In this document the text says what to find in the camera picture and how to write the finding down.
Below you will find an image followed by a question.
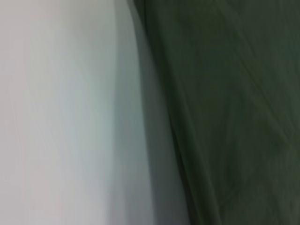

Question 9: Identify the dark green shirt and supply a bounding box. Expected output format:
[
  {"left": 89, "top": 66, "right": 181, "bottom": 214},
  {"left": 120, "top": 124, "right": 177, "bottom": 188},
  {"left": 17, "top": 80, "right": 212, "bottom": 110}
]
[{"left": 130, "top": 0, "right": 300, "bottom": 225}]

